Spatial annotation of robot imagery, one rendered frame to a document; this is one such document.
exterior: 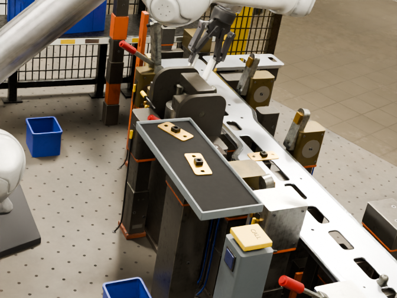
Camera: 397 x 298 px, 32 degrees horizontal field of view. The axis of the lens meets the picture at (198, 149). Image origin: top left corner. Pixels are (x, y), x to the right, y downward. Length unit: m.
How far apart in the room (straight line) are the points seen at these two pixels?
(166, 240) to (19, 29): 0.60
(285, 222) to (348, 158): 1.16
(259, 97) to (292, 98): 2.47
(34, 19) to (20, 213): 0.55
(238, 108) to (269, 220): 0.71
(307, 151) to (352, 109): 2.82
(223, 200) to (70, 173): 0.96
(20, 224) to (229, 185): 0.71
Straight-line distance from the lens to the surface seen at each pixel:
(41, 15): 1.68
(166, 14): 1.60
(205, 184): 1.42
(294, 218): 1.52
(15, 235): 1.93
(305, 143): 1.99
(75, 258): 1.91
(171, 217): 1.55
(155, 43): 2.11
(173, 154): 1.51
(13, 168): 1.68
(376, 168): 2.64
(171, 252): 1.58
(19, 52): 1.69
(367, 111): 4.85
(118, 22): 2.39
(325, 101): 4.83
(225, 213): 1.35
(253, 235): 1.30
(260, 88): 2.27
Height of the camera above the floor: 1.91
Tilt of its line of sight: 29 degrees down
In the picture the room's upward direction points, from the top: 10 degrees clockwise
